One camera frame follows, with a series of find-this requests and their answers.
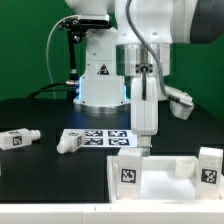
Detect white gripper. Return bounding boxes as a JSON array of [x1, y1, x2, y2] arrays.
[[131, 76, 158, 157]]

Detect white square tabletop tray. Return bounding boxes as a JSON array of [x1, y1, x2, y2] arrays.
[[107, 156, 224, 204]]

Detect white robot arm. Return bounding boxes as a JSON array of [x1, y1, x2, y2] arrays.
[[65, 0, 224, 155]]

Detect white marker sheet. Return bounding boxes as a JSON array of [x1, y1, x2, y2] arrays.
[[62, 128, 139, 149]]

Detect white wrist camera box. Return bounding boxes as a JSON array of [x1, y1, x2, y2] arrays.
[[165, 86, 194, 120]]

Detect black base cables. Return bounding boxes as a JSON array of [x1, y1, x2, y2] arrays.
[[25, 80, 79, 100]]

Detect white front rail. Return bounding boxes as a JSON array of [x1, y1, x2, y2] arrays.
[[0, 201, 224, 224]]

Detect grey camera cable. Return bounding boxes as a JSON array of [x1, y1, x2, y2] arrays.
[[45, 14, 78, 99]]

